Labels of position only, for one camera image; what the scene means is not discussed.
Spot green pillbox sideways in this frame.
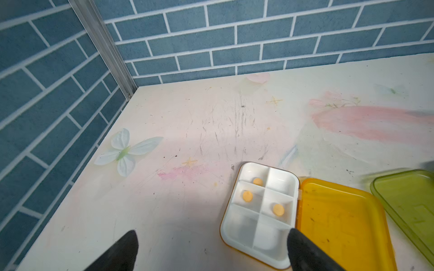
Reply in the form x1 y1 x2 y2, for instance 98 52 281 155
370 169 434 264

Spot orange pillbox back left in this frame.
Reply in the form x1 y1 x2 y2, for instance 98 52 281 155
220 162 397 271

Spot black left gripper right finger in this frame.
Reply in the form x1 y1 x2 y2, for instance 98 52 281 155
287 228 344 271

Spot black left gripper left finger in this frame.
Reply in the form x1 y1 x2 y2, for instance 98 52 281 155
85 230 139 271

